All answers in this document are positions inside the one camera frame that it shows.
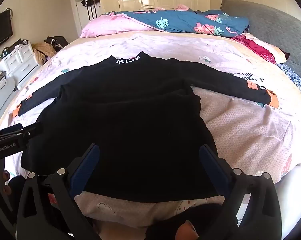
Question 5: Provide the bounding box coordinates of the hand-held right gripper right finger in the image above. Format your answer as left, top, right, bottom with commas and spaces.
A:
199, 144, 283, 240

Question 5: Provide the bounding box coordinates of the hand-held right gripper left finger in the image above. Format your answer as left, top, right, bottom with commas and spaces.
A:
17, 143, 101, 240

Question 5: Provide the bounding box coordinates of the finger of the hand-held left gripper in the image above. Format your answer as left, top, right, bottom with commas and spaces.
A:
0, 122, 43, 140

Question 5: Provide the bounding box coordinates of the black long-sleeve sweater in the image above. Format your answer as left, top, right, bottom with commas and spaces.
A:
17, 51, 272, 204

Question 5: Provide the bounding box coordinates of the person's left hand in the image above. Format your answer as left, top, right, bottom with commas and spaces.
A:
0, 170, 13, 197

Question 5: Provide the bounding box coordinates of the person's right hand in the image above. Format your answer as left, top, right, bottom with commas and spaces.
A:
177, 220, 199, 240

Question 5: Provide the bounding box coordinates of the pink printed bedsheet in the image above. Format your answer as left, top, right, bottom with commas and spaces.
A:
0, 30, 301, 230

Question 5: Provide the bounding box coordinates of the white drawer cabinet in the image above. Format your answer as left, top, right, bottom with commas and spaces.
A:
0, 41, 39, 88

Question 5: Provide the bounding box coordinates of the white round object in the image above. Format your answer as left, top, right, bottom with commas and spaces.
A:
275, 165, 301, 230

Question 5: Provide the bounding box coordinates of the beige cloth pile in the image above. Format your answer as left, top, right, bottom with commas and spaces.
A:
32, 42, 57, 65

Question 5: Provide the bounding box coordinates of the black bag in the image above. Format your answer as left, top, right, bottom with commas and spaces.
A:
44, 36, 68, 53

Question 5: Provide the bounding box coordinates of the black television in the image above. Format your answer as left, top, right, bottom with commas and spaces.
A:
0, 10, 13, 53

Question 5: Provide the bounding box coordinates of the blue patterned pillow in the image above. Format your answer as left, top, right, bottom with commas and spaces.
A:
277, 64, 301, 93

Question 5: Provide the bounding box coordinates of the white door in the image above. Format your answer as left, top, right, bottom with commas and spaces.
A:
69, 0, 102, 38

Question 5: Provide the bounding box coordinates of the red patterned pillow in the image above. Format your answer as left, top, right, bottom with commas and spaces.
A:
232, 32, 289, 64

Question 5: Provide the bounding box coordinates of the pink pillow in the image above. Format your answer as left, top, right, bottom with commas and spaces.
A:
80, 12, 158, 38

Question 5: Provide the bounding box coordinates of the blue floral duvet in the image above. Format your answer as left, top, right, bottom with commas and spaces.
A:
120, 9, 249, 37

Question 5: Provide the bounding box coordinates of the grey quilted headboard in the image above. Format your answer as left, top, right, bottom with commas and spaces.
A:
220, 0, 301, 90

